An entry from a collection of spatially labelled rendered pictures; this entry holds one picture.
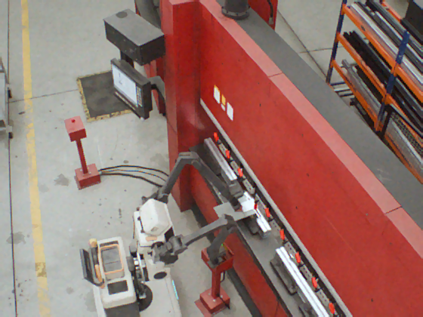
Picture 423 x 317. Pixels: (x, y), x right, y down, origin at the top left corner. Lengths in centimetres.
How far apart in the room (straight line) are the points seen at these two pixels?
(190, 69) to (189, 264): 183
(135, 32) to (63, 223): 215
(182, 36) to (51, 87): 329
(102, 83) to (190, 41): 300
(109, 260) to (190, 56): 160
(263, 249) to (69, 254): 197
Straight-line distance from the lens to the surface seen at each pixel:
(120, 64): 424
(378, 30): 519
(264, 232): 385
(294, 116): 280
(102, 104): 633
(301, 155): 291
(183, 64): 389
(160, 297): 433
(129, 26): 404
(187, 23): 371
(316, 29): 778
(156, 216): 339
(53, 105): 649
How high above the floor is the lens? 410
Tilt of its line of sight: 47 degrees down
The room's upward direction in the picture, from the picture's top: 1 degrees clockwise
